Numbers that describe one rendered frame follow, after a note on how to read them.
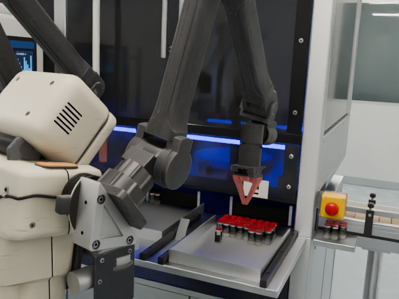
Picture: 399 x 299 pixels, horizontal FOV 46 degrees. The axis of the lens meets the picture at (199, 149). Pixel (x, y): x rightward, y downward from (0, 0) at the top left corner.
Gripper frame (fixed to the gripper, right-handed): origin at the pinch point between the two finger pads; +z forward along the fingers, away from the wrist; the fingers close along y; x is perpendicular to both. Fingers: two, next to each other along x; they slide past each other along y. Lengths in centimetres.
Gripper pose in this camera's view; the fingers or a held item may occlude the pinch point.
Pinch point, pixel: (245, 201)
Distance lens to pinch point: 119.2
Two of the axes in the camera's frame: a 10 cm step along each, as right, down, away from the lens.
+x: -9.2, -1.1, 3.7
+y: 3.7, -0.1, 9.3
